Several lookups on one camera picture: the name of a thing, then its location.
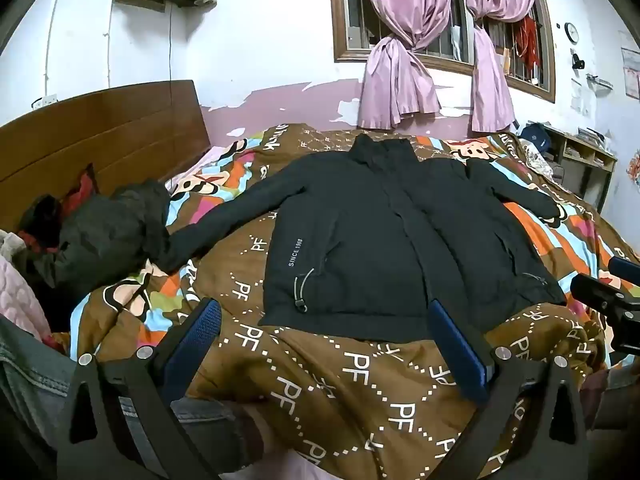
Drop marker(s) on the pink quilt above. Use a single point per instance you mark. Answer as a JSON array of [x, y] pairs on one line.
[[20, 290]]

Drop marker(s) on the wall calendar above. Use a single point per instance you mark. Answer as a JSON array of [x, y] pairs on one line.
[[631, 71]]

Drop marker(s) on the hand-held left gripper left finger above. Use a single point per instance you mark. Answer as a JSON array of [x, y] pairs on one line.
[[199, 331]]

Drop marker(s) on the brown printed blanket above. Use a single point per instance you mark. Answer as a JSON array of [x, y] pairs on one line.
[[320, 390]]

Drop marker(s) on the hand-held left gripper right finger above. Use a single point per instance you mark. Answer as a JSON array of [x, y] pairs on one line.
[[460, 350]]

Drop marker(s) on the round wall clock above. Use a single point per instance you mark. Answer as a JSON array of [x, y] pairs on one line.
[[571, 32]]

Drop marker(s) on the person's jeans leg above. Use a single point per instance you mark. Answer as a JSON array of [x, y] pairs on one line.
[[100, 410]]

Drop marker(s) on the red hanging cloth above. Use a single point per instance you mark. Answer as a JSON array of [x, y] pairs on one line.
[[530, 40]]

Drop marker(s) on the red pillow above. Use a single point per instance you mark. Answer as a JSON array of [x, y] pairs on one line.
[[82, 187]]

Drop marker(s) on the pink curtain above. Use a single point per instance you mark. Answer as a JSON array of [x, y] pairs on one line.
[[492, 60], [400, 50]]

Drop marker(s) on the wooden framed window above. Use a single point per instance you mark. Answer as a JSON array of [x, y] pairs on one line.
[[450, 25]]

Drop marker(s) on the wooden shelf unit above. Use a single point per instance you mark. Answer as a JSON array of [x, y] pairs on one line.
[[582, 160]]

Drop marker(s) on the white wall socket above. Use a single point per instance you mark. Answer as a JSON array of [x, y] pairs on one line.
[[44, 101]]

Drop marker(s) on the wooden headboard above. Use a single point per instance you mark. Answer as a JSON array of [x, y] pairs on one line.
[[100, 130]]

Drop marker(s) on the blue cap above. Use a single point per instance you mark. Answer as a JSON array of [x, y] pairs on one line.
[[535, 136]]

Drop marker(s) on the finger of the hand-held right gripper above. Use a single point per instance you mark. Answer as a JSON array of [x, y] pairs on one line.
[[597, 291], [626, 268]]

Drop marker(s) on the dark clothes pile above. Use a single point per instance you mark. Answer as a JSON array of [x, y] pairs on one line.
[[105, 235]]

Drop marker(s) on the black jacket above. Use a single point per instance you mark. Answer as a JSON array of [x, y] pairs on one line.
[[370, 240]]

